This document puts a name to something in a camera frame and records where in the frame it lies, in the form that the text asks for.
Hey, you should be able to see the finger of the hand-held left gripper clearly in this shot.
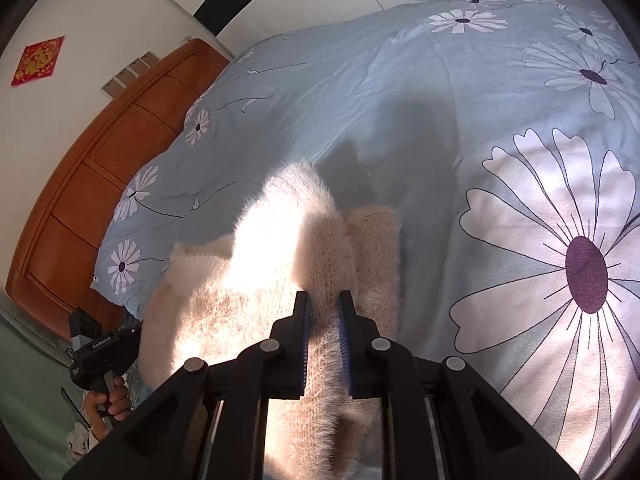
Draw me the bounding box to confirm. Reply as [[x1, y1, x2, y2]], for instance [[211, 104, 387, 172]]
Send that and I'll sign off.
[[119, 321, 144, 361]]

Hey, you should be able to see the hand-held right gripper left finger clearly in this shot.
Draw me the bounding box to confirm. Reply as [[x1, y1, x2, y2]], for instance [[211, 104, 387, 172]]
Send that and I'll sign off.
[[62, 290, 311, 480]]

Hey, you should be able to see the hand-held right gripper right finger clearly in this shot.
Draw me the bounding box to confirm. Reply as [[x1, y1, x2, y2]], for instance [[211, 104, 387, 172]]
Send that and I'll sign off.
[[337, 290, 581, 480]]

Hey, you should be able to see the beige fuzzy sweater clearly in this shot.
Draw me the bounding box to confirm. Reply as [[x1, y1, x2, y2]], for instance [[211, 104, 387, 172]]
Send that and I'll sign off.
[[137, 160, 403, 480]]

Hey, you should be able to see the person's left hand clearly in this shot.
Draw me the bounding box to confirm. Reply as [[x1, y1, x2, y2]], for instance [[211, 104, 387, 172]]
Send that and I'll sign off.
[[82, 375, 134, 431]]

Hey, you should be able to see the blue floral pillow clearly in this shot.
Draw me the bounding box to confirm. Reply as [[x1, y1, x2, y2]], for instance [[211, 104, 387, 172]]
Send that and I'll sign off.
[[91, 105, 281, 322]]

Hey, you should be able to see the wooden headboard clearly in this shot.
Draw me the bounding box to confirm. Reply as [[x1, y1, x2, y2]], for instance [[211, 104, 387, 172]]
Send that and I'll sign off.
[[6, 38, 231, 343]]

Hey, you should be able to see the blue floral duvet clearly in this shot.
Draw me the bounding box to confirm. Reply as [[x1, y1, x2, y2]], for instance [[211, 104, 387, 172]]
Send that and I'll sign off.
[[185, 0, 640, 479]]

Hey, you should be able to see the wall switch panel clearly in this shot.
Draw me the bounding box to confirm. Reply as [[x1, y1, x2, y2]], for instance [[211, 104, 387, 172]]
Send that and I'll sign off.
[[101, 50, 161, 98]]

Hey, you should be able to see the red wall decoration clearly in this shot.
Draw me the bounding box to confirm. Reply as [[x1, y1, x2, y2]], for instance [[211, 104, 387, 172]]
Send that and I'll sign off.
[[11, 35, 66, 87]]

